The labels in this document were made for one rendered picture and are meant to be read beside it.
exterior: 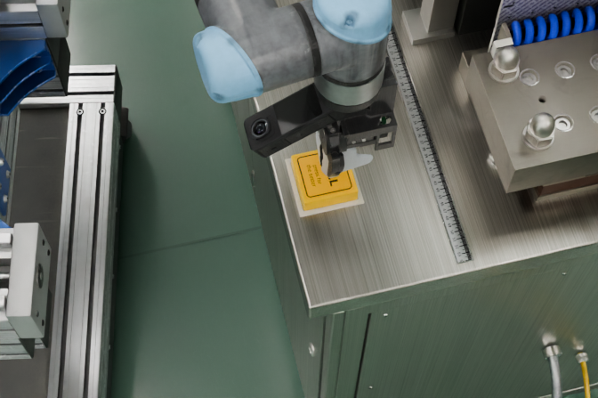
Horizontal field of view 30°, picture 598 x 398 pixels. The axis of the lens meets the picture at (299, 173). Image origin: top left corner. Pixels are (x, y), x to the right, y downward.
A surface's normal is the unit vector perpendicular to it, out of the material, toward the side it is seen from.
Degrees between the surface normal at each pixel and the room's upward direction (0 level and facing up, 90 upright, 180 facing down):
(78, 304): 0
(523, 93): 0
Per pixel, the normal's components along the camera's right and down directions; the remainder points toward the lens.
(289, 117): -0.46, -0.33
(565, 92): 0.00, -0.46
